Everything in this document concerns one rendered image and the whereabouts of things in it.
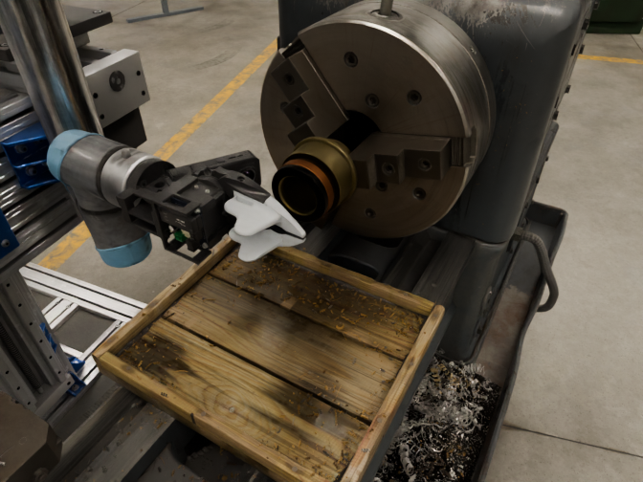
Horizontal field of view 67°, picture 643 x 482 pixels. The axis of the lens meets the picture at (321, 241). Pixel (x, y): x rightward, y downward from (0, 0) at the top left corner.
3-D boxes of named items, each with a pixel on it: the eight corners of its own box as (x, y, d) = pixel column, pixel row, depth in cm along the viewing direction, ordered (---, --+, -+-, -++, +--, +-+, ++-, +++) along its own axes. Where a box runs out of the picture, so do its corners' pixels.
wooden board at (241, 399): (239, 243, 83) (237, 225, 80) (441, 325, 69) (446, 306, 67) (99, 372, 63) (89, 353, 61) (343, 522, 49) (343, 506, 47)
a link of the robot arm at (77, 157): (102, 169, 70) (83, 115, 65) (157, 191, 66) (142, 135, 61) (55, 196, 65) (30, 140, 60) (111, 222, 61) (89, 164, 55)
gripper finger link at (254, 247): (280, 285, 50) (212, 255, 54) (311, 252, 54) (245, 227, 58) (278, 263, 48) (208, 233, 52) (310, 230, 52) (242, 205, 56)
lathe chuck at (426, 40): (290, 171, 88) (295, -20, 67) (455, 236, 77) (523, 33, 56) (260, 196, 82) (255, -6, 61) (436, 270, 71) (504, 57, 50)
